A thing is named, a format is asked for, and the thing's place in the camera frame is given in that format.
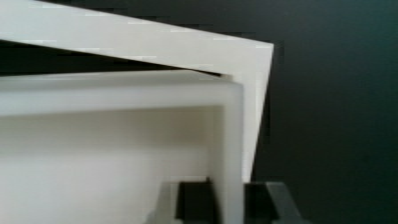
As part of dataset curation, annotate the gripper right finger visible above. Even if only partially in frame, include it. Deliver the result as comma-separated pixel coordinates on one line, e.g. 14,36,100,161
243,181,311,224

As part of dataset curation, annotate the white drawer cabinet box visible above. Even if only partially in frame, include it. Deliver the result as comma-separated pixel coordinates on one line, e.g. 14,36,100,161
0,0,274,224

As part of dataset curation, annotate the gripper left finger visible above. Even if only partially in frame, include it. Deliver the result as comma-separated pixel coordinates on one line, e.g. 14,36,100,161
155,180,220,224

